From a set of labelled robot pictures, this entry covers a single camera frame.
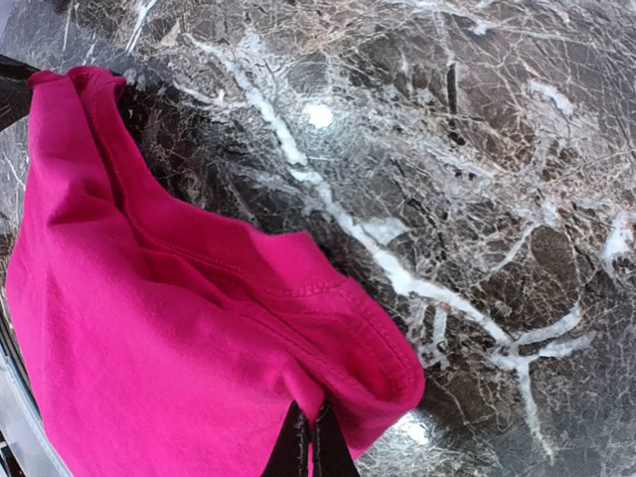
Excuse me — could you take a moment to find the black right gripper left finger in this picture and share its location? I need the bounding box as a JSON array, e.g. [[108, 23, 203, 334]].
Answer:
[[261, 401, 310, 477]]

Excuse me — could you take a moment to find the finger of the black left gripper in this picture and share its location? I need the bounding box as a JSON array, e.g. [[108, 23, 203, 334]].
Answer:
[[0, 55, 39, 131]]

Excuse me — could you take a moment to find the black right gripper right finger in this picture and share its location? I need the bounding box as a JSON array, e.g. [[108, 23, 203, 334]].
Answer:
[[312, 402, 360, 477]]

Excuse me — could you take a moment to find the red t-shirt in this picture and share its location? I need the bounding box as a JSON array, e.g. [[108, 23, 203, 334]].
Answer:
[[6, 67, 424, 476]]

